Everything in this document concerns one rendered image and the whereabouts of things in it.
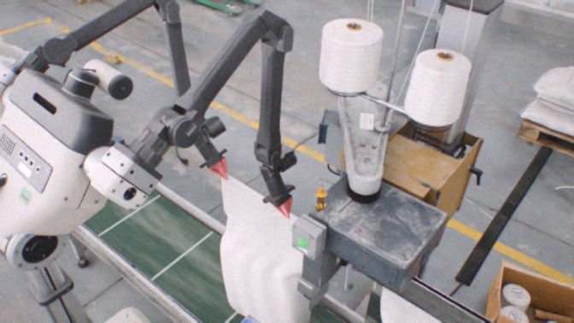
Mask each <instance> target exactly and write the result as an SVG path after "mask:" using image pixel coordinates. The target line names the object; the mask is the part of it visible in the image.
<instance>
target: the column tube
mask: <svg viewBox="0 0 574 323"><path fill-rule="evenodd" d="M503 5H504V3H503V4H502V5H501V6H499V7H498V8H497V9H495V10H494V11H493V13H491V14H490V15H480V14H478V13H474V12H471V13H470V10H469V11H467V9H462V8H458V7H455V6H452V5H448V4H447V5H446V7H445V11H444V15H443V19H442V25H441V29H440V33H439V37H438V40H437V44H436V49H446V50H453V51H455V52H458V53H460V54H461V53H462V55H463V56H465V57H466V58H467V59H468V60H469V61H470V63H471V70H470V73H469V78H468V82H467V86H466V92H465V97H464V102H463V106H462V110H461V112H460V117H459V119H458V120H457V121H455V122H454V123H453V125H452V126H451V127H450V128H449V129H448V130H446V131H443V132H427V131H424V130H420V129H418V128H417V129H416V133H415V137H414V141H415V140H416V139H419V140H421V141H424V142H426V143H427V144H431V145H433V146H436V147H438V148H441V149H443V150H444V151H443V153H445V154H448V155H451V154H452V153H453V152H454V151H455V150H456V148H457V147H458V146H459V145H460V142H461V139H462V137H463V133H464V130H465V127H466V122H467V120H468V117H469V114H470V111H471V108H472V104H473V100H474V97H475V95H476V92H477V87H478V84H479V81H480V79H481V75H482V71H483V67H484V64H485V61H486V58H487V55H488V53H489V51H490V47H491V45H492V42H493V39H494V36H495V31H496V28H497V26H498V23H499V19H500V17H501V11H502V8H503ZM469 15H470V17H469ZM468 19H469V21H468ZM467 23H468V25H467ZM466 28H467V30H466ZM465 36H466V38H465ZM464 40H465V42H464ZM463 45H464V47H463ZM462 49H463V52H462Z"/></svg>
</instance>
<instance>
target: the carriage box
mask: <svg viewBox="0 0 574 323"><path fill-rule="evenodd" d="M414 128H415V126H413V125H411V124H410V123H409V122H408V120H407V121H405V122H404V123H403V124H402V125H401V126H400V127H399V128H398V129H396V130H395V131H394V132H393V134H392V135H391V136H390V137H389V140H388V146H387V151H386V157H385V163H384V165H385V166H386V167H389V168H391V169H393V170H395V171H397V172H399V173H402V174H404V175H406V176H407V177H409V178H412V179H415V180H417V181H418V182H420V183H422V184H424V185H428V186H429V187H430V190H429V191H428V192H427V193H426V194H425V196H424V197H423V202H424V203H427V204H429V205H430V206H432V207H434V208H438V209H440V210H441V211H443V212H445V213H447V214H448V216H449V218H448V222H449V221H450V220H451V218H452V217H453V216H454V214H455V213H456V211H457V212H459V210H460V208H461V205H462V203H463V199H464V196H465V194H466V190H467V187H468V185H469V182H470V179H471V176H472V173H471V172H469V171H467V169H468V167H469V166H470V165H471V167H475V165H476V162H477V158H478V155H479V153H480V150H481V148H482V145H483V141H484V138H483V137H478V136H477V135H475V134H473V133H470V132H467V131H464V133H463V137H462V139H461V142H462V143H463V144H460V145H459V146H458V147H457V148H456V150H455V151H454V152H453V153H452V154H451V155H448V154H445V153H443V151H444V150H443V149H441V148H438V147H436V146H433V145H431V144H427V143H426V142H424V141H421V140H419V139H416V140H415V141H414V140H413V134H414ZM466 145H468V146H470V147H471V149H470V150H469V151H468V152H467V153H466V155H465V156H464V157H463V158H462V159H461V160H460V159H459V158H460V157H461V156H462V155H463V154H464V152H465V151H466ZM447 224H448V223H447Z"/></svg>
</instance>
